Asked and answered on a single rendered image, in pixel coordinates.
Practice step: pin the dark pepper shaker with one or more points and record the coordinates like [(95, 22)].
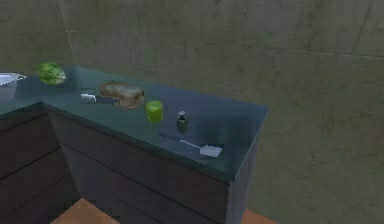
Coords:
[(182, 122)]

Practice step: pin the grey spatula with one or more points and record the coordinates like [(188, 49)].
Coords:
[(206, 150)]

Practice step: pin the brown bread loaf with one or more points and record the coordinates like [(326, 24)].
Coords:
[(125, 94)]

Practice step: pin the dark kitchen counter cabinet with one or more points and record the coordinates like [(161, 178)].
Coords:
[(140, 180)]

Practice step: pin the green lettuce head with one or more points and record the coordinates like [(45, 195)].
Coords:
[(51, 73)]

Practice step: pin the white pot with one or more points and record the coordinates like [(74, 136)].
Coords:
[(7, 85)]

